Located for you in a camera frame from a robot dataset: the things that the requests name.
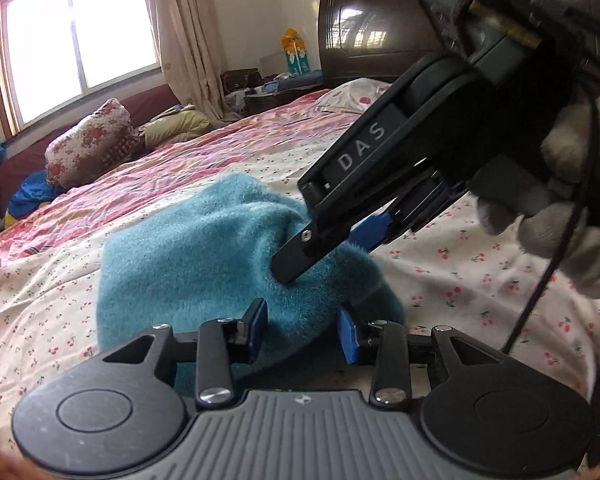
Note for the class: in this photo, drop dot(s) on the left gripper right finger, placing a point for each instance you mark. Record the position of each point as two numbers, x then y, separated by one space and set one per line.
382 345

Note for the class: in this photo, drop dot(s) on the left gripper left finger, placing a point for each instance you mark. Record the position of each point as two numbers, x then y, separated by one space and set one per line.
222 343

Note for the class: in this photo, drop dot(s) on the grey gloved right hand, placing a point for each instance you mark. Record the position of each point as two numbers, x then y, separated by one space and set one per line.
565 150

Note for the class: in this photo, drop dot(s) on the red floral folded quilt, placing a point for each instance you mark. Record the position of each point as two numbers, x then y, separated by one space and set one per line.
99 142

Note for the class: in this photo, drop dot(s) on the pink floral bed sheet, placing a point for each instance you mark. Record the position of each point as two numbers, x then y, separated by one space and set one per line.
448 272

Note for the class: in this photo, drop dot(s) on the blue garment on bed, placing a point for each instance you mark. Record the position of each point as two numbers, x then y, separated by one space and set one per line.
34 192

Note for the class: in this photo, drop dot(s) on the window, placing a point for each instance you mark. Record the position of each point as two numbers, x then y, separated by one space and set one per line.
54 53

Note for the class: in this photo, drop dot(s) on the yellow-green pillow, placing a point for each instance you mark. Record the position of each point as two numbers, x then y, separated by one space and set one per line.
178 123

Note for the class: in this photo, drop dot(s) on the dark cluttered nightstand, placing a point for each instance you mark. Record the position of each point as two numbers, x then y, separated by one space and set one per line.
248 93

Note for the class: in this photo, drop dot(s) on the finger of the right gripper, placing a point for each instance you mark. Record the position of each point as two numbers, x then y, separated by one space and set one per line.
372 232
321 236

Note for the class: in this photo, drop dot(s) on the yellow teal package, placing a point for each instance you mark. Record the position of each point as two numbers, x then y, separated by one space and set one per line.
295 52

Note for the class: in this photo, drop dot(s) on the teal fuzzy sweater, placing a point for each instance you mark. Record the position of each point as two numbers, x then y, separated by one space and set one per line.
209 256

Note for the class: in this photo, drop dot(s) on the right beige curtain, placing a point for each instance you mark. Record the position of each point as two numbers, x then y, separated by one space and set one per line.
187 41

